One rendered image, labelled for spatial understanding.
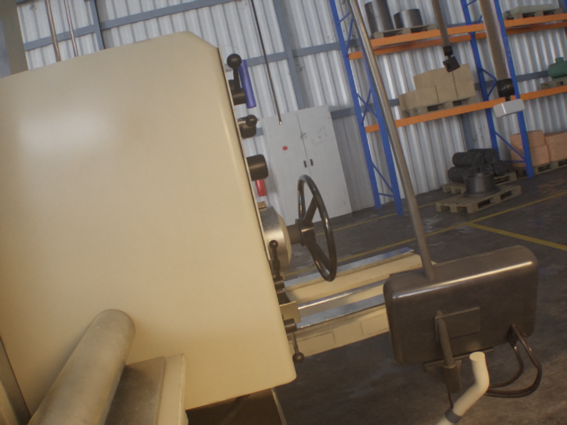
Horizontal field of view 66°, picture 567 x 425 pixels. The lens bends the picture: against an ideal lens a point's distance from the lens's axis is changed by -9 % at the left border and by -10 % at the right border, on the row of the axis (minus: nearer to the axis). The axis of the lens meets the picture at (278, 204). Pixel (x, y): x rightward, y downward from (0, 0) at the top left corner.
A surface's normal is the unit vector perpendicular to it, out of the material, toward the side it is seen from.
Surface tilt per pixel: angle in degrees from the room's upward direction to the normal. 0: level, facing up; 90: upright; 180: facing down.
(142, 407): 0
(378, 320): 90
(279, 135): 90
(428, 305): 109
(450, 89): 90
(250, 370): 90
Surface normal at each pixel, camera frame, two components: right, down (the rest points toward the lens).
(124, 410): -0.22, -0.97
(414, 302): -0.01, 0.46
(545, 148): 0.16, 0.09
